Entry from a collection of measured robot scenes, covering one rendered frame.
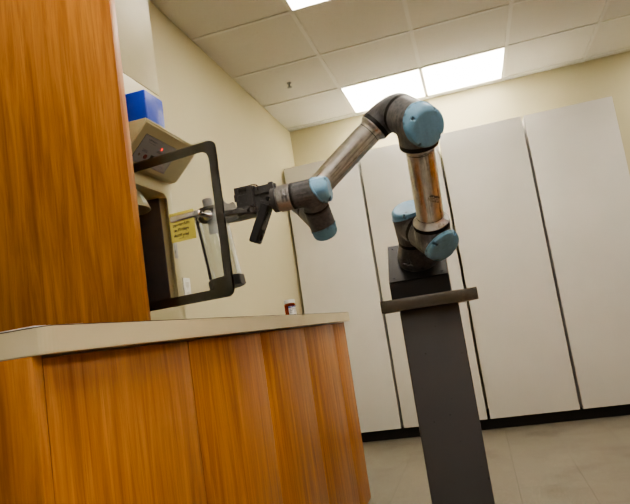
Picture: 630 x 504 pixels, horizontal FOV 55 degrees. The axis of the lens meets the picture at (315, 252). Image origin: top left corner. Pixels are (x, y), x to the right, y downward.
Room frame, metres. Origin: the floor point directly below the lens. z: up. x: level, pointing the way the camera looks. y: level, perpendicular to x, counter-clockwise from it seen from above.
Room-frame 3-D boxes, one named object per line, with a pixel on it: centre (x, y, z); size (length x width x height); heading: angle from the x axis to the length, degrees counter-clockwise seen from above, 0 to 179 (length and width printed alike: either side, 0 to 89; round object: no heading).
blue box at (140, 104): (1.63, 0.43, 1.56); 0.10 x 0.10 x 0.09; 76
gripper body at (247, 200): (1.68, 0.14, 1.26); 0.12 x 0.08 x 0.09; 76
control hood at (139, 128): (1.72, 0.41, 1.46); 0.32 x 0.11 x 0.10; 166
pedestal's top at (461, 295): (2.16, -0.37, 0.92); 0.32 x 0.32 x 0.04; 83
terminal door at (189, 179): (1.52, 0.35, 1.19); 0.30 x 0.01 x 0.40; 67
